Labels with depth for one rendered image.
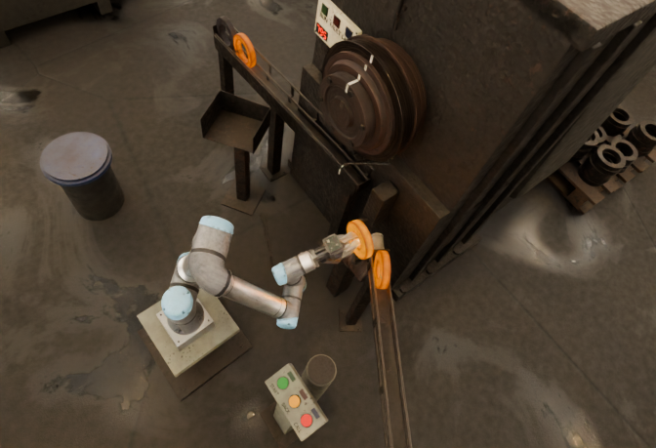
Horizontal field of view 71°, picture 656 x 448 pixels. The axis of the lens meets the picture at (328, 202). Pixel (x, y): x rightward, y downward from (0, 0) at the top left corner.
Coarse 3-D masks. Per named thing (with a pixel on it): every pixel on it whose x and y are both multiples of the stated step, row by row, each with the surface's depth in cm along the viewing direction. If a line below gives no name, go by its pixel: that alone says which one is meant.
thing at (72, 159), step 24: (48, 144) 224; (72, 144) 225; (96, 144) 227; (48, 168) 216; (72, 168) 218; (96, 168) 220; (72, 192) 227; (96, 192) 232; (120, 192) 253; (96, 216) 247
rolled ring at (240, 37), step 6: (234, 36) 241; (240, 36) 236; (246, 36) 236; (234, 42) 245; (240, 42) 245; (246, 42) 235; (234, 48) 248; (240, 48) 248; (246, 48) 236; (252, 48) 236; (240, 54) 248; (252, 54) 237; (246, 60) 248; (252, 60) 239; (252, 66) 245
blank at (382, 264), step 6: (378, 252) 183; (384, 252) 180; (378, 258) 182; (384, 258) 177; (378, 264) 185; (384, 264) 175; (378, 270) 185; (384, 270) 175; (378, 276) 183; (384, 276) 175; (378, 282) 180; (384, 282) 176; (378, 288) 180; (384, 288) 179
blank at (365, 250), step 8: (352, 224) 172; (360, 224) 169; (360, 232) 167; (368, 232) 168; (352, 240) 177; (360, 240) 170; (368, 240) 167; (360, 248) 172; (368, 248) 168; (360, 256) 174; (368, 256) 170
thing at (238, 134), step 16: (224, 96) 220; (208, 112) 214; (224, 112) 228; (240, 112) 226; (256, 112) 223; (208, 128) 221; (224, 128) 223; (240, 128) 223; (256, 128) 224; (240, 144) 217; (256, 144) 215; (240, 160) 237; (240, 176) 249; (240, 192) 264; (256, 192) 274; (240, 208) 267
